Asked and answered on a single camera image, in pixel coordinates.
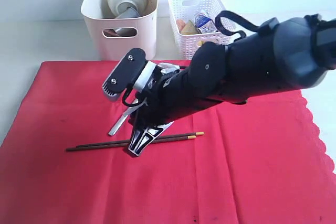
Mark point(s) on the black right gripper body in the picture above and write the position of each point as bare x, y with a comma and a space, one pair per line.
176, 96

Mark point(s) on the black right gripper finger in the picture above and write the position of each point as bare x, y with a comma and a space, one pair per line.
143, 135

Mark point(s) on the yellow cheese wedge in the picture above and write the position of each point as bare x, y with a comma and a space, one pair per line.
189, 29

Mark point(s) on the orange fried chicken piece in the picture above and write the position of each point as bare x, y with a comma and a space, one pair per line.
180, 24

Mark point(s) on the blue white milk carton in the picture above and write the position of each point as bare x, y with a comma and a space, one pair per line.
203, 23

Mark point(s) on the dark wooden spoon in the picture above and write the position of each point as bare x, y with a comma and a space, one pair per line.
110, 33

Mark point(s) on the stainless steel cup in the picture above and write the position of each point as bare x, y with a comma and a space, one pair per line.
130, 12

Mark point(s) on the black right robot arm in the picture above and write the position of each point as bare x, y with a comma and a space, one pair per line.
270, 58

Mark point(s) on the stainless steel table knife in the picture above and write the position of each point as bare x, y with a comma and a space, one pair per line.
121, 120

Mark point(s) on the white perforated plastic basket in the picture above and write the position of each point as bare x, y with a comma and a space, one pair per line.
186, 10

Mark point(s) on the cream plastic storage bin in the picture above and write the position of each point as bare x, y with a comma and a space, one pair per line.
98, 17

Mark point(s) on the red tablecloth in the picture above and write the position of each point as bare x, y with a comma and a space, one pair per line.
262, 162

